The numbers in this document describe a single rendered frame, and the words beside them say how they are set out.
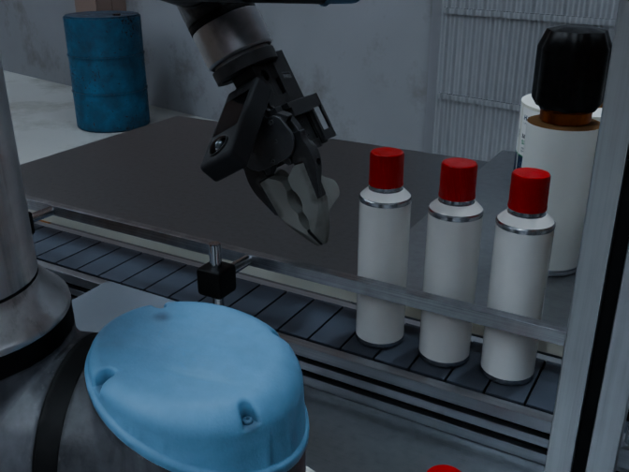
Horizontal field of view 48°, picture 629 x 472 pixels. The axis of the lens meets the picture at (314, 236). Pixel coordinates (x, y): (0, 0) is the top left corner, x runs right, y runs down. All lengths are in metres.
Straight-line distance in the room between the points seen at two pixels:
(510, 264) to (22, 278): 0.41
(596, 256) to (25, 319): 0.34
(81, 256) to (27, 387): 0.60
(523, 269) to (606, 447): 0.18
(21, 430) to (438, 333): 0.42
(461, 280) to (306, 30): 4.04
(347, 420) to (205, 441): 0.39
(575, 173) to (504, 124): 3.00
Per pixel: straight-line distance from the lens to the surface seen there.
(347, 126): 4.54
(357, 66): 4.42
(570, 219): 0.92
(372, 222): 0.69
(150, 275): 0.92
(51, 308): 0.42
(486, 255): 0.98
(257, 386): 0.37
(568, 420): 0.54
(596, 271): 0.48
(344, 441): 0.70
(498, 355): 0.70
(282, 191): 0.75
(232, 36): 0.74
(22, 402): 0.41
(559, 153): 0.89
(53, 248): 1.04
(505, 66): 3.85
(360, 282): 0.70
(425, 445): 0.71
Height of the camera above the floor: 1.27
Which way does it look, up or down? 23 degrees down
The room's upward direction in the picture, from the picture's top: straight up
